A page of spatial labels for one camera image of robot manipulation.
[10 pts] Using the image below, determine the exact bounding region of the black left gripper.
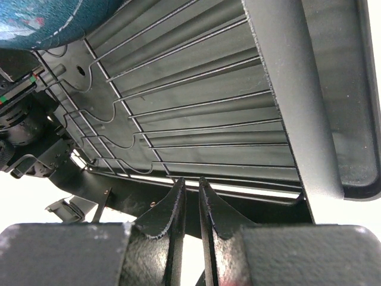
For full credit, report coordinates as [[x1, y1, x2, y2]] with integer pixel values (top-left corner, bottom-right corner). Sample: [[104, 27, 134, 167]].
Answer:
[[1, 49, 75, 179]]

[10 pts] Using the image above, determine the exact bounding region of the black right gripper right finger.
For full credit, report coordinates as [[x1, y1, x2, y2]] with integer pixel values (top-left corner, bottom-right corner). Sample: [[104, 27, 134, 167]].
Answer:
[[199, 178, 380, 285]]

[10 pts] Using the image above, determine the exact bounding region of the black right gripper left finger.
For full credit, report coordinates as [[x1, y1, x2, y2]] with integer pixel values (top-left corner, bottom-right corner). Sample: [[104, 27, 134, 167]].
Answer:
[[1, 178, 186, 285]]

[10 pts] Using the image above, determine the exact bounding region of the blue ceramic bowl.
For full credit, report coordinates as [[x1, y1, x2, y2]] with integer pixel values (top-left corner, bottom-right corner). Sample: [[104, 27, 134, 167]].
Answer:
[[1, 0, 123, 50]]

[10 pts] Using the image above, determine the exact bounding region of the black wire dish rack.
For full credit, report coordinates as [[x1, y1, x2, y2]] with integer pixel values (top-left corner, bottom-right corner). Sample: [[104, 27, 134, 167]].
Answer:
[[40, 1, 344, 224]]

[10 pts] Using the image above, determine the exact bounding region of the black drip tray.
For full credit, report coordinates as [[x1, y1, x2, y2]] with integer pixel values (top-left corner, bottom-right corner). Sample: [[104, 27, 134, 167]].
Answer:
[[52, 1, 380, 237]]

